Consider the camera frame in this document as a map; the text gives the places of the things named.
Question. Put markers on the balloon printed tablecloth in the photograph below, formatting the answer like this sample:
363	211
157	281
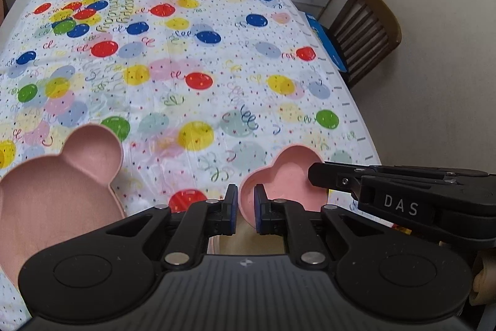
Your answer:
174	44

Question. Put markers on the brown wooden chair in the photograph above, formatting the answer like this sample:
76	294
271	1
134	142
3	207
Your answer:
368	32

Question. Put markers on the pink bear-shaped plate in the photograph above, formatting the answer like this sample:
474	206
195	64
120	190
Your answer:
58	199

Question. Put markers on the person's right hand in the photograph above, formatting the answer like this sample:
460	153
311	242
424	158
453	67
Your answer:
484	276

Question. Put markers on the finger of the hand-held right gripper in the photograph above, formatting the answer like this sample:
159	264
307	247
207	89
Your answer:
407	171
335	179

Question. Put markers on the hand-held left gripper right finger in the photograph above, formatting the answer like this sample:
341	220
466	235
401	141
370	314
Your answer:
259	209

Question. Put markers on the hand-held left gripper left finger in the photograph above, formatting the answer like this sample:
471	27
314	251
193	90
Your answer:
232	209

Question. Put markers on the pink heart-shaped dish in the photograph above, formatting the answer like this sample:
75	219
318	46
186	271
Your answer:
290	179

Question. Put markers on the blue flat box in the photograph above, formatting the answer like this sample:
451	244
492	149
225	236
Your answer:
327	40

